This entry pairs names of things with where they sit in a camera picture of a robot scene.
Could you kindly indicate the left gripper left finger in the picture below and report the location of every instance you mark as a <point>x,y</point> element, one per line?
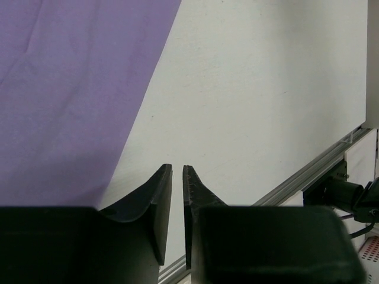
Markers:
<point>122,243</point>

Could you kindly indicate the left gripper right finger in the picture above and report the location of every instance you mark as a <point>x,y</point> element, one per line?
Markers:
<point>264,244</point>

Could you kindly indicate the lavender t shirt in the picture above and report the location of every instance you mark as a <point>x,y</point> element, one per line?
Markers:
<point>73,78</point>

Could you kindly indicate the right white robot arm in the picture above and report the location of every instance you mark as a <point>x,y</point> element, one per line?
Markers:
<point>354,187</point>

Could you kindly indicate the white plastic laundry basket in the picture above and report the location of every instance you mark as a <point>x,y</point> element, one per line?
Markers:
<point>370,259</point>

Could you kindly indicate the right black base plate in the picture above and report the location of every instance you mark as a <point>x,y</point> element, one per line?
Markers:
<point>316,194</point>

